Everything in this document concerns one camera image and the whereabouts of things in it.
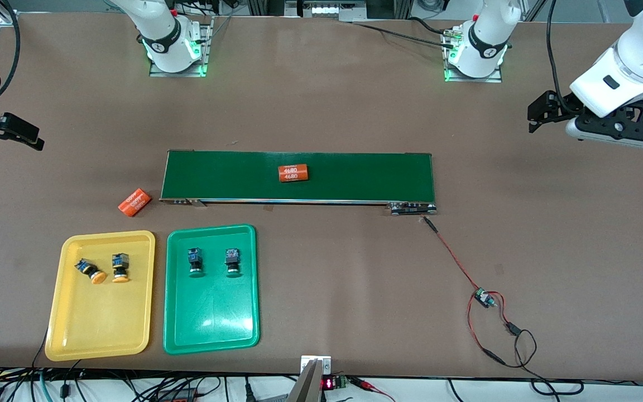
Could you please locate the orange cylinder white 4680 print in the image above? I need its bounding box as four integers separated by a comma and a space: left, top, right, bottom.
278, 164, 309, 183
118, 188, 153, 218

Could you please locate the yellow push button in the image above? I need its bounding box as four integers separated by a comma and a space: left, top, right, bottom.
75, 259, 107, 285
111, 253, 131, 284

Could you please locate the green push button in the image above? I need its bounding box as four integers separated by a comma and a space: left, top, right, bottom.
224, 248, 243, 277
186, 248, 206, 278

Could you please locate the small speed controller board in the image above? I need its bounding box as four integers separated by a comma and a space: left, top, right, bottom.
474, 287, 499, 309

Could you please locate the yellow plastic tray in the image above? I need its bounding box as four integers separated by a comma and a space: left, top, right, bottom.
45, 230, 156, 362

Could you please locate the metal rack with white lights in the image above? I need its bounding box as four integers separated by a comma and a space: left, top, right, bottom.
246, 0, 414, 23

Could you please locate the green conveyor belt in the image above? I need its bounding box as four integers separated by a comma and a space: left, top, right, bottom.
160, 150, 438, 217

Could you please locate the green plastic tray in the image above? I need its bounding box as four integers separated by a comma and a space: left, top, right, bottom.
163, 224, 260, 355

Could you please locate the black orange power adapter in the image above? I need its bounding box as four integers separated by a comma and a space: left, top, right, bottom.
157, 388, 196, 402

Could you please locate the red alligator clip lead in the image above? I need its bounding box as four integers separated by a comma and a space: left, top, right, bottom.
349, 377, 396, 402

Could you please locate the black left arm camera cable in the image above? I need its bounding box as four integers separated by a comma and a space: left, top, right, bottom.
546, 0, 576, 109

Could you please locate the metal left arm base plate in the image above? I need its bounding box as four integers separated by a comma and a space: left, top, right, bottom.
443, 25, 503, 83

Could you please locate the red black conveyor wire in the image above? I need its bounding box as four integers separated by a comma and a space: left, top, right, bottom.
422, 216, 584, 396

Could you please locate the thin black power cable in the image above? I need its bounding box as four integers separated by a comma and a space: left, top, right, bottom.
349, 17, 459, 50

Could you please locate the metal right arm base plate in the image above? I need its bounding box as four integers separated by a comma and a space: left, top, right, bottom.
150, 17, 213, 78

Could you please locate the grey metal camera mount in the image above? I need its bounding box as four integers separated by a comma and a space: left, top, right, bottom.
288, 355, 332, 402

